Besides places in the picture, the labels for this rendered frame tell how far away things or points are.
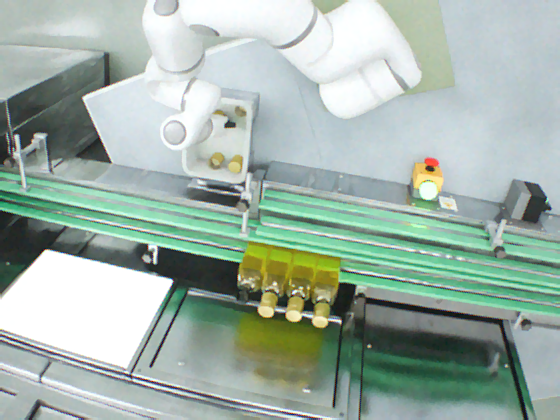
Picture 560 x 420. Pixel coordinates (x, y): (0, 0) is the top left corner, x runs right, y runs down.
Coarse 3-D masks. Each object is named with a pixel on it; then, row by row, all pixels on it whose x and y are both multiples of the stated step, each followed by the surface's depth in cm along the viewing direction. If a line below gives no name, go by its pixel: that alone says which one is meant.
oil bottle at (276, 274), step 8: (272, 248) 114; (280, 248) 114; (288, 248) 115; (272, 256) 111; (280, 256) 112; (288, 256) 112; (272, 264) 109; (280, 264) 109; (288, 264) 109; (264, 272) 106; (272, 272) 106; (280, 272) 107; (288, 272) 107; (264, 280) 105; (272, 280) 104; (280, 280) 104; (264, 288) 105; (280, 288) 104; (280, 296) 106
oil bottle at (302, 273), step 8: (296, 256) 112; (304, 256) 112; (312, 256) 112; (296, 264) 109; (304, 264) 109; (312, 264) 110; (296, 272) 106; (304, 272) 107; (312, 272) 107; (288, 280) 105; (296, 280) 104; (304, 280) 105; (312, 280) 105; (288, 288) 105; (296, 288) 104; (304, 288) 103; (288, 296) 106; (304, 296) 104
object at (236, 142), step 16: (224, 128) 122; (240, 128) 121; (208, 144) 125; (224, 144) 124; (240, 144) 124; (192, 160) 125; (224, 160) 127; (208, 176) 122; (224, 176) 122; (240, 176) 121
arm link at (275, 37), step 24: (192, 0) 53; (216, 0) 52; (240, 0) 52; (264, 0) 53; (288, 0) 55; (192, 24) 55; (216, 24) 54; (240, 24) 54; (264, 24) 55; (288, 24) 57; (312, 24) 59
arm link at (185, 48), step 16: (160, 0) 62; (176, 0) 62; (144, 16) 63; (160, 16) 62; (176, 16) 62; (160, 32) 63; (176, 32) 63; (192, 32) 65; (160, 48) 66; (176, 48) 66; (192, 48) 69; (160, 64) 72; (176, 64) 71; (192, 64) 73
